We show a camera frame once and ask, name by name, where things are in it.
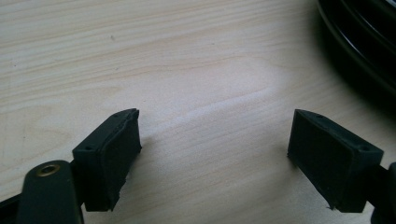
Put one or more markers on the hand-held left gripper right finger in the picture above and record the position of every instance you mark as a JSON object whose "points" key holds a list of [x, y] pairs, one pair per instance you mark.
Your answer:
{"points": [[330, 161]]}

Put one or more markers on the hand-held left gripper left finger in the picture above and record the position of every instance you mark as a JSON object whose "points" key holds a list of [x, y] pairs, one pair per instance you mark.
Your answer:
{"points": [[106, 161]]}

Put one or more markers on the black round plate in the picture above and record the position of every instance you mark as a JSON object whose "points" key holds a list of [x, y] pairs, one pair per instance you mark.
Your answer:
{"points": [[364, 40]]}

